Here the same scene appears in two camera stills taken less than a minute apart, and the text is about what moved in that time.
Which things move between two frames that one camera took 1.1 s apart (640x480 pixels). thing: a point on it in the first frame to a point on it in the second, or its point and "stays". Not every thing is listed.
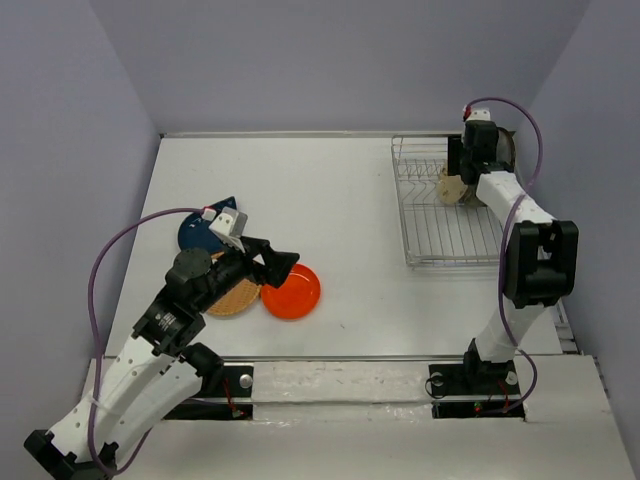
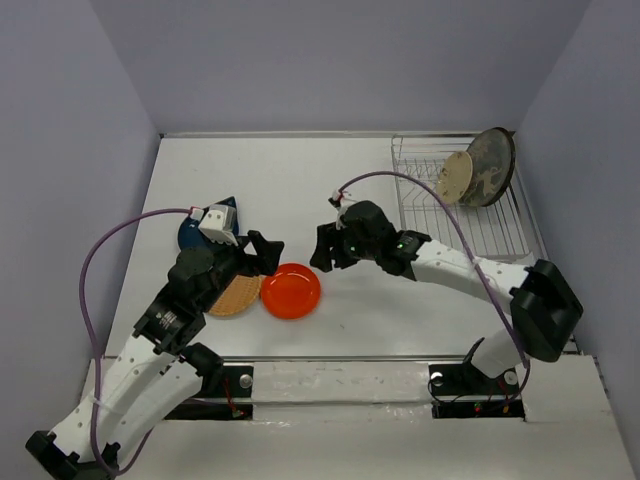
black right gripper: (456, 151) to (322, 256)
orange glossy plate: (296, 298) stays
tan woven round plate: (236, 300) stays
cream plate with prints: (451, 188) stays
